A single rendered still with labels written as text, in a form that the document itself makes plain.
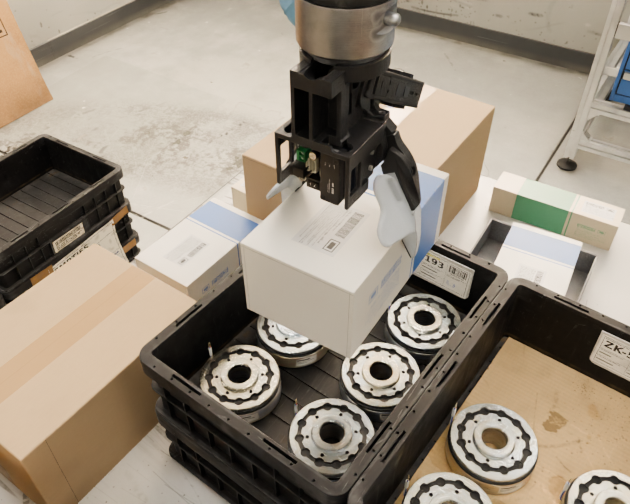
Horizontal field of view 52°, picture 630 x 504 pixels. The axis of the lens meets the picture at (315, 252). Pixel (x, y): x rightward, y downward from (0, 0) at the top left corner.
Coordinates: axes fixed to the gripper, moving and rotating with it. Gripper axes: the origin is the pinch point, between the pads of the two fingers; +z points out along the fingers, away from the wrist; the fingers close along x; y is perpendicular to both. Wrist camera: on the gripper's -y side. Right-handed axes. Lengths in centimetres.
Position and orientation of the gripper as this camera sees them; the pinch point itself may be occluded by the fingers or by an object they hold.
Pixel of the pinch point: (350, 226)
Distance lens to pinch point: 64.6
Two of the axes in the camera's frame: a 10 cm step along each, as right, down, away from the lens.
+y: -5.3, 5.8, -6.1
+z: 0.0, 7.3, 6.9
